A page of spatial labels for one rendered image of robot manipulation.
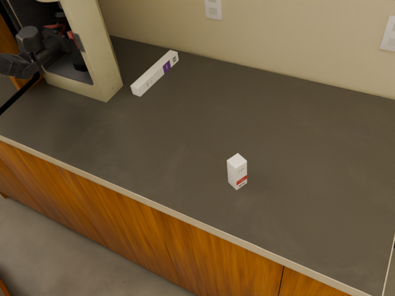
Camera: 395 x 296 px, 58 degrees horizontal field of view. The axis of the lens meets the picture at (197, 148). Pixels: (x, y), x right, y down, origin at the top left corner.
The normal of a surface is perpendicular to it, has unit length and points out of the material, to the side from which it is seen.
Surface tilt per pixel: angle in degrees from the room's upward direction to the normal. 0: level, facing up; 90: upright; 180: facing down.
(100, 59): 90
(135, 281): 0
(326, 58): 90
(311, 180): 0
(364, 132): 0
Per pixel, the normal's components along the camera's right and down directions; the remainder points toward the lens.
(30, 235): -0.11, -0.65
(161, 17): -0.48, 0.70
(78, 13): 0.87, 0.30
